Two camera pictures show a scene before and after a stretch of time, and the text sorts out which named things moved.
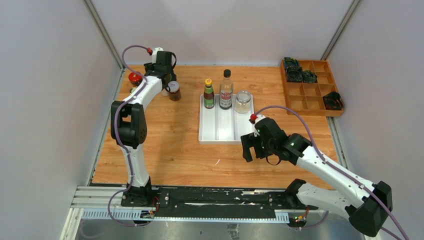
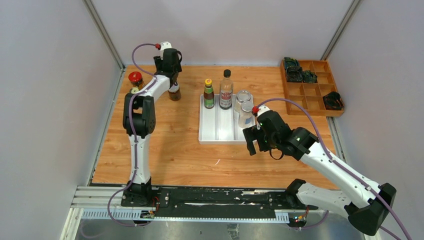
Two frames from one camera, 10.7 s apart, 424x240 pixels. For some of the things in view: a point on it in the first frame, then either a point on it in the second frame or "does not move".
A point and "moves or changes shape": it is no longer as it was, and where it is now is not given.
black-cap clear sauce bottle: [226, 90] does not move
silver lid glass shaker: [164, 92] moves or changes shape
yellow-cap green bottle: [209, 94] does not move
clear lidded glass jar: [242, 103] does not move
